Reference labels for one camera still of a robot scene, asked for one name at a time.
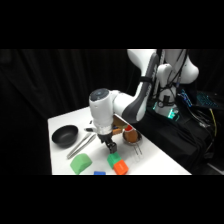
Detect wooden block with blue top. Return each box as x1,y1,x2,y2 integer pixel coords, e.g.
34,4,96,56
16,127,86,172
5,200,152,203
111,124,123,136

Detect backlit keyboard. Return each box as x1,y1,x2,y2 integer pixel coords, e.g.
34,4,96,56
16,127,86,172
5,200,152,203
195,92,222,110

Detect black curtain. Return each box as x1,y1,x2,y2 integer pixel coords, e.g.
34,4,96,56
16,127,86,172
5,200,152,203
0,49,224,176

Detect green rounded block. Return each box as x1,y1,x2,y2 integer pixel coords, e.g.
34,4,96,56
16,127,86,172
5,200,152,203
69,152,93,175

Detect green light on base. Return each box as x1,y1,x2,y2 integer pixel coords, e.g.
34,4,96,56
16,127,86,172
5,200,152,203
152,101,181,122

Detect brown egg-shaped object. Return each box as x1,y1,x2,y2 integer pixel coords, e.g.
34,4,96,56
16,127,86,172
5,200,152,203
125,129,140,143

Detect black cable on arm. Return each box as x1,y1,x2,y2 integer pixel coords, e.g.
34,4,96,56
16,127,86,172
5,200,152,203
156,49,190,108

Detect metal tongs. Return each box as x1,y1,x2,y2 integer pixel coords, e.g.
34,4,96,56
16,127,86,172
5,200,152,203
66,130,98,160

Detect black robot stand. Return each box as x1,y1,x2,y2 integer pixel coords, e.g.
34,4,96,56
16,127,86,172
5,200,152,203
133,98,216,174

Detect yellow cable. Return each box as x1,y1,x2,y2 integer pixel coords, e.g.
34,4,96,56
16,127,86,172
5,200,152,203
208,107,218,138

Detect black bowl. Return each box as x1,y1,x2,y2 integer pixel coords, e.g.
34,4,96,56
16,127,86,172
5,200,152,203
51,124,80,149

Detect green cube block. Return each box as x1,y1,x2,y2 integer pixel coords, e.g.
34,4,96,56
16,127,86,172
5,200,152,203
106,152,123,169

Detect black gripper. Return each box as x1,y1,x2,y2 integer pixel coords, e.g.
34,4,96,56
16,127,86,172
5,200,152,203
96,127,119,155

